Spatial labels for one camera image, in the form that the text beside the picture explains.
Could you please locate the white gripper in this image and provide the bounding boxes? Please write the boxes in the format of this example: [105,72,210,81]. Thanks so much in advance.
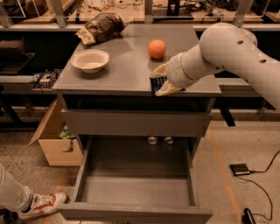
[151,53,194,96]

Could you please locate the dark blue rxbar wrapper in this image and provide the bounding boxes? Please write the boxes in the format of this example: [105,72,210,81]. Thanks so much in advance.
[150,76,167,93]

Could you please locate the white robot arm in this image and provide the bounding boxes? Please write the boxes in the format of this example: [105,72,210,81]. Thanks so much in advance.
[151,23,280,110]

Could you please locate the grey drawer cabinet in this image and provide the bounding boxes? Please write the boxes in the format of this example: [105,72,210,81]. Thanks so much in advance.
[53,24,221,153]

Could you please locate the closed grey top drawer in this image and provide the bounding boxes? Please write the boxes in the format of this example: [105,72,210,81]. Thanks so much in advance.
[61,109,211,137]

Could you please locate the open grey middle drawer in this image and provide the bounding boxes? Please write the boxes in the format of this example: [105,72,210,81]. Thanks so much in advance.
[59,136,213,224]

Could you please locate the orange fruit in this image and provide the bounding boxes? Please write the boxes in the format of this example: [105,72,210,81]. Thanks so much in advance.
[148,39,166,60]

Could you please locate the clear glass right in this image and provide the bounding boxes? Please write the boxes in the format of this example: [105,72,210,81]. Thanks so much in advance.
[164,136,174,144]

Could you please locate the clear glass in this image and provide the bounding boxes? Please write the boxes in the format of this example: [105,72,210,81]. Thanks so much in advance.
[164,136,174,144]
[147,136,158,145]

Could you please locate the clear glass left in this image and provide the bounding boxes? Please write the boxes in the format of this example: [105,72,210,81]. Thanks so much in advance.
[147,136,158,145]

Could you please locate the white paper bowl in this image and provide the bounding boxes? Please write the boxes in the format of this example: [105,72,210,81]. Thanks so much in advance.
[71,49,109,74]

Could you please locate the brown chip bag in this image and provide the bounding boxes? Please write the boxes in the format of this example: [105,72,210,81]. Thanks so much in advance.
[76,12,133,45]

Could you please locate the green snack bag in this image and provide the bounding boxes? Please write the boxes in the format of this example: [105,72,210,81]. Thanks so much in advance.
[59,125,75,139]

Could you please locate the black foot pedal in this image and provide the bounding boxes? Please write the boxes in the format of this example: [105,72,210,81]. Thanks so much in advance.
[229,164,250,176]

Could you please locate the patterned black white tray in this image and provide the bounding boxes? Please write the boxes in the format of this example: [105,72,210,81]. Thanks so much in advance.
[33,69,62,89]

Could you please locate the cardboard box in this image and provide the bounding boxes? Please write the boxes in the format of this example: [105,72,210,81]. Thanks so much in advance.
[29,99,83,166]

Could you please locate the black device on floor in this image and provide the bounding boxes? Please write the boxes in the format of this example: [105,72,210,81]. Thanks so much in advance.
[241,208,256,224]

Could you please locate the white red sneaker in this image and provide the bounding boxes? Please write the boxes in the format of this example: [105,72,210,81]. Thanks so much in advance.
[17,192,67,221]

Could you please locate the white trouser leg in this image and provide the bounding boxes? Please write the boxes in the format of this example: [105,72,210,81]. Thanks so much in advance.
[0,164,33,212]

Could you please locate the black floor cable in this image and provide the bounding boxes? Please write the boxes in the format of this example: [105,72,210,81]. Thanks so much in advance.
[235,150,280,221]

